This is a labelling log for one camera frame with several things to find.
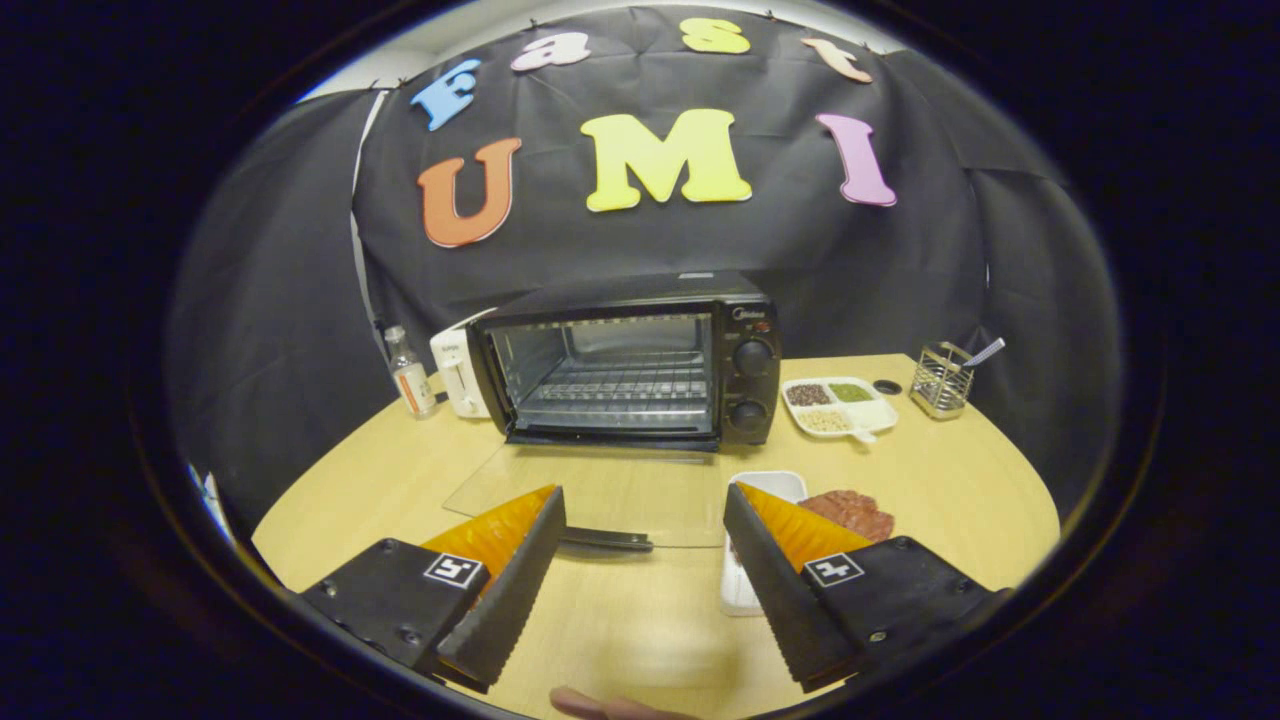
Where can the red raw steak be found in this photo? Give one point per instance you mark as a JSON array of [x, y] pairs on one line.
[[850, 510]]

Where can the white bread toaster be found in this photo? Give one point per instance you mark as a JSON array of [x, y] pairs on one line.
[[455, 375]]

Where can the black toaster oven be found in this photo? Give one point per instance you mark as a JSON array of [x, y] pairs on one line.
[[745, 300]]

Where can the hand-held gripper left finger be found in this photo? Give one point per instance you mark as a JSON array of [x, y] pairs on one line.
[[505, 595]]

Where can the white rectangular tray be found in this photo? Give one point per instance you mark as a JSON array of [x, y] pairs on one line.
[[775, 485]]

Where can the white divided condiment dish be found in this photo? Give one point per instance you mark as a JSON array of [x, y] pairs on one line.
[[840, 408]]

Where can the small clear bottle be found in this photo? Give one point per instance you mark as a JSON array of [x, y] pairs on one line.
[[410, 380]]

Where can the small black round cap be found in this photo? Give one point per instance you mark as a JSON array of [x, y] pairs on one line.
[[887, 387]]

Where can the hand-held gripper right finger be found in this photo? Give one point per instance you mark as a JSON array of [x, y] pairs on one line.
[[785, 595]]

